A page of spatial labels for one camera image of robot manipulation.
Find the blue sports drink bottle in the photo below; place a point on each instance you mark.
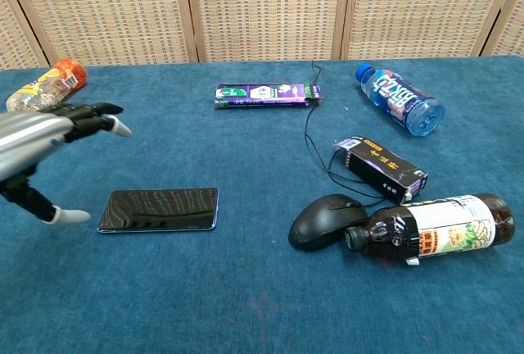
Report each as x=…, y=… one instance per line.
x=403, y=99

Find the teal smartphone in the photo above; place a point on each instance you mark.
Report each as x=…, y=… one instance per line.
x=159, y=210

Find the dark tea bottle white label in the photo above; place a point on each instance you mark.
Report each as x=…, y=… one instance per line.
x=434, y=227

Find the woven wooden folding screen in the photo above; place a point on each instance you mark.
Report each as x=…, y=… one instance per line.
x=262, y=10

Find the purple white flat carton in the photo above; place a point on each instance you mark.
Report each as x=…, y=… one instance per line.
x=266, y=95

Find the orange capped clear plastic bottle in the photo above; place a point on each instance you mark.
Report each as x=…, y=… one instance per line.
x=45, y=85

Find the black computer mouse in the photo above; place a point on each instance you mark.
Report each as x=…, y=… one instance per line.
x=325, y=221

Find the black purple rectangular carton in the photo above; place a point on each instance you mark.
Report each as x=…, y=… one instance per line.
x=385, y=167

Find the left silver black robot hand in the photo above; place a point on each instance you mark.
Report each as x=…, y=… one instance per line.
x=28, y=132

